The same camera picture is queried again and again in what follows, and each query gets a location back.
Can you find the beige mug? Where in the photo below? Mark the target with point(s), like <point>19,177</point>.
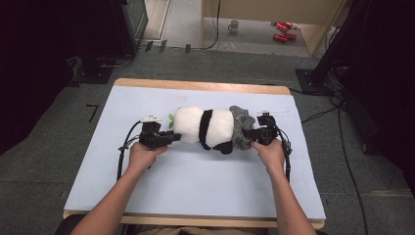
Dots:
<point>233,26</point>

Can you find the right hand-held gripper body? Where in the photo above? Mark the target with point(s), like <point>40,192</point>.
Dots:
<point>267,132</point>

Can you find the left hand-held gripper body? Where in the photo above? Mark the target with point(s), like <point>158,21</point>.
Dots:
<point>151,138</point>

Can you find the black tape strip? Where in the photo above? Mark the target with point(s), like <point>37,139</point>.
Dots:
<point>162,46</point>
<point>148,46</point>
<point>187,48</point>

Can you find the red can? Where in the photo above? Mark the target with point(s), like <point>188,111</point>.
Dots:
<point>291,36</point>
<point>288,24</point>
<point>281,27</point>
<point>280,37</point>

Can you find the panda plush toy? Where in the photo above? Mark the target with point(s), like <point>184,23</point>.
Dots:
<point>195,125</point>

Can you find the person's left hand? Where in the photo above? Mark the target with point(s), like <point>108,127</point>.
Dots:
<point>145,158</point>

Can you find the black cabinet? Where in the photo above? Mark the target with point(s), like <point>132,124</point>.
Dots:
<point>130,23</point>

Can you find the light blue table mat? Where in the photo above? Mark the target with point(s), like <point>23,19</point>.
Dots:
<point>195,189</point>

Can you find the black tape corner mark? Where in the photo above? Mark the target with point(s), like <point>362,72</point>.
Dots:
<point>94,111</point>

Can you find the wooden table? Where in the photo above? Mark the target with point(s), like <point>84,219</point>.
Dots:
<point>195,85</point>

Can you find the grey knit hat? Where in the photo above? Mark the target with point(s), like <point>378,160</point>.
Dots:
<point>243,125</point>

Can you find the wooden desk frame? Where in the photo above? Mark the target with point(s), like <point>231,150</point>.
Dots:
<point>261,9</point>

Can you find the black stand base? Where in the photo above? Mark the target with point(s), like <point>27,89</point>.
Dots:
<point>93,73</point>
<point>310,81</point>

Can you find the person's right hand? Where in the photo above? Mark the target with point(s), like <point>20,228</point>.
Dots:
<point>270,156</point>

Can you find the dark curtain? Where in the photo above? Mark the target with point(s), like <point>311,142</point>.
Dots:
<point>29,65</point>
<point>385,81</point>

